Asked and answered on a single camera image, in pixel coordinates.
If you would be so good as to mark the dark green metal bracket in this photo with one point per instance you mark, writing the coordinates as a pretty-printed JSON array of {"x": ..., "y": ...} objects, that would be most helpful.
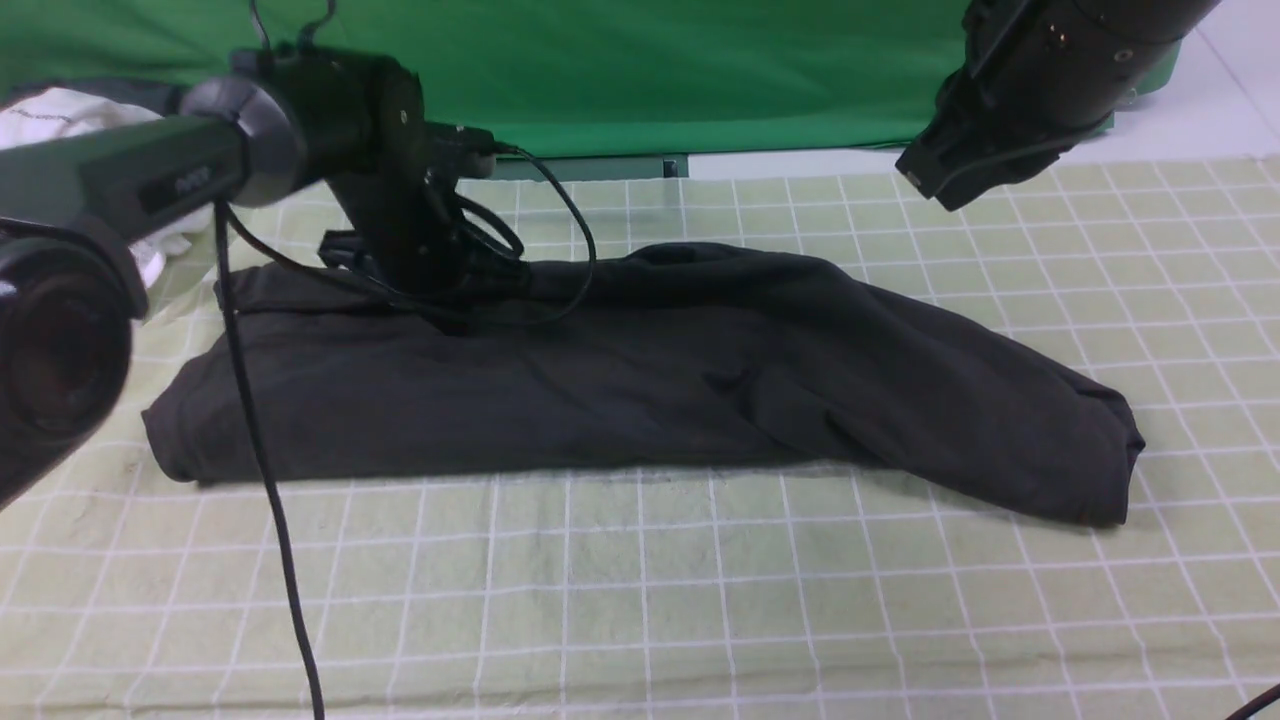
[{"x": 599, "y": 168}]

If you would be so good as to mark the dark gray long-sleeve shirt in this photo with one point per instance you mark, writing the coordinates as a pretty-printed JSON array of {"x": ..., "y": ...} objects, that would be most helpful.
[{"x": 684, "y": 354}]

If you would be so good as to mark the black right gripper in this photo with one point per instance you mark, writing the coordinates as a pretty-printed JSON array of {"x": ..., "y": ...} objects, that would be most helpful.
[{"x": 1024, "y": 95}]

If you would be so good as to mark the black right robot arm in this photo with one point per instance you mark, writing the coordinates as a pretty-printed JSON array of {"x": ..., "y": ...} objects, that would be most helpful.
[{"x": 1135, "y": 37}]

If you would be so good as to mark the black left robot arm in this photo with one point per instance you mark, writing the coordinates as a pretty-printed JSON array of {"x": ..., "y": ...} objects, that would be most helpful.
[{"x": 281, "y": 120}]

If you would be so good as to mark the green backdrop cloth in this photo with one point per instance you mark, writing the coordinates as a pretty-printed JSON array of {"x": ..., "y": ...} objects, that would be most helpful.
[{"x": 571, "y": 78}]

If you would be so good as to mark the light green checkered table mat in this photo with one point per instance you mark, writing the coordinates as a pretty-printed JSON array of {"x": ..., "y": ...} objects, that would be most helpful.
[{"x": 825, "y": 592}]

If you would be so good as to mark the crumpled white cloth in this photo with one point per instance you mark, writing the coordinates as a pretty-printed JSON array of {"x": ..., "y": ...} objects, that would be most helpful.
[{"x": 63, "y": 112}]

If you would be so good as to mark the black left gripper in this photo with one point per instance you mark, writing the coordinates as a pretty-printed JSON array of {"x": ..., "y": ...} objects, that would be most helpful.
[{"x": 359, "y": 119}]

